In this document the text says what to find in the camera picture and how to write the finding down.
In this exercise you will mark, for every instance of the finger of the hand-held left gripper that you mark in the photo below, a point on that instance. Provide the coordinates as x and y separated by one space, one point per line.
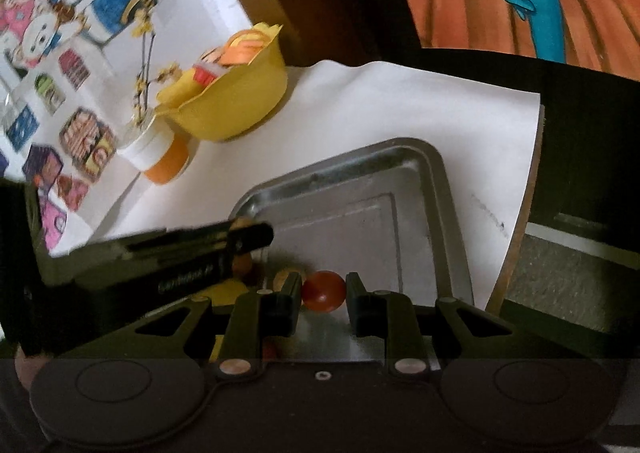
252 235

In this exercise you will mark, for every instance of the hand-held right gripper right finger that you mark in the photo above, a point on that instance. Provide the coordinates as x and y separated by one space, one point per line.
353 304

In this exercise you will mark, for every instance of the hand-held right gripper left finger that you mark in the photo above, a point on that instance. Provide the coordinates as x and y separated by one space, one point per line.
292 304

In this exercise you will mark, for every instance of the brown longan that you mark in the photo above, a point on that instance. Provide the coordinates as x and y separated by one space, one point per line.
286 279

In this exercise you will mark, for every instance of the large yellow round fruit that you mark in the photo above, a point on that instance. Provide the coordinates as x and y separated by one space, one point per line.
227 292

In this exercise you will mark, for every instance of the metal tray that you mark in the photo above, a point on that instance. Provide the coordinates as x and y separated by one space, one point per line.
350 223

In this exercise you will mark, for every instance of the glass jar with orange band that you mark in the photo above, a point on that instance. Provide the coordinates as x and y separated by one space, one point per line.
165 163

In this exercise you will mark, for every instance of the yellow plastic bowl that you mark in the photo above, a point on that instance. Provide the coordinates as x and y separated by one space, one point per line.
235 103

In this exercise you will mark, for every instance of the yellow flower branch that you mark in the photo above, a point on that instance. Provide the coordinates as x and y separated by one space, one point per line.
169 73

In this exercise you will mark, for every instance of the red plastic container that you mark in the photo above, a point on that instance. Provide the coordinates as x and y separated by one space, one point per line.
245 50

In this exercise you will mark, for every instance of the cartoon house printed backdrop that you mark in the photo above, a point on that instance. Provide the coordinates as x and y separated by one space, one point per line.
75 83

